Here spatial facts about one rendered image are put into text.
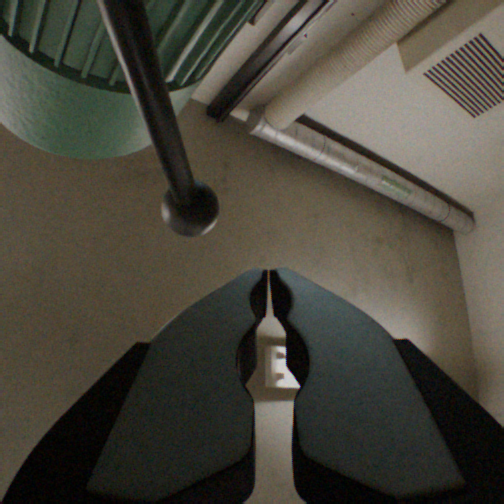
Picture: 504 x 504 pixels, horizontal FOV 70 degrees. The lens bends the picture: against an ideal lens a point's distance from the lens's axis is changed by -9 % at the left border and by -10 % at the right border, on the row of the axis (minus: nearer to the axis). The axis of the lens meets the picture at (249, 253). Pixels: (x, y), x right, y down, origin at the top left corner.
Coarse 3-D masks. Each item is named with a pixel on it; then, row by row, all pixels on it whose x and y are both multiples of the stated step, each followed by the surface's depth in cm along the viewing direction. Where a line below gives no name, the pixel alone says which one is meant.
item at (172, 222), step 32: (96, 0) 10; (128, 0) 10; (128, 32) 11; (128, 64) 13; (160, 64) 14; (160, 96) 14; (160, 128) 16; (160, 160) 18; (192, 192) 21; (192, 224) 22
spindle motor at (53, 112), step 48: (0, 0) 17; (48, 0) 16; (144, 0) 17; (192, 0) 17; (240, 0) 18; (0, 48) 19; (48, 48) 19; (96, 48) 18; (192, 48) 21; (0, 96) 23; (48, 96) 21; (96, 96) 22; (48, 144) 26; (96, 144) 26; (144, 144) 30
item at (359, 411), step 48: (288, 288) 11; (288, 336) 10; (336, 336) 9; (384, 336) 9; (336, 384) 8; (384, 384) 8; (336, 432) 7; (384, 432) 7; (432, 432) 6; (336, 480) 6; (384, 480) 6; (432, 480) 6
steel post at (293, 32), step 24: (312, 0) 139; (336, 0) 138; (288, 24) 150; (312, 24) 149; (264, 48) 162; (288, 48) 161; (240, 72) 178; (264, 72) 172; (216, 96) 197; (240, 96) 187; (216, 120) 205
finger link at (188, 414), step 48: (240, 288) 11; (192, 336) 9; (240, 336) 9; (144, 384) 8; (192, 384) 8; (240, 384) 8; (144, 432) 7; (192, 432) 7; (240, 432) 7; (96, 480) 6; (144, 480) 6; (192, 480) 6; (240, 480) 7
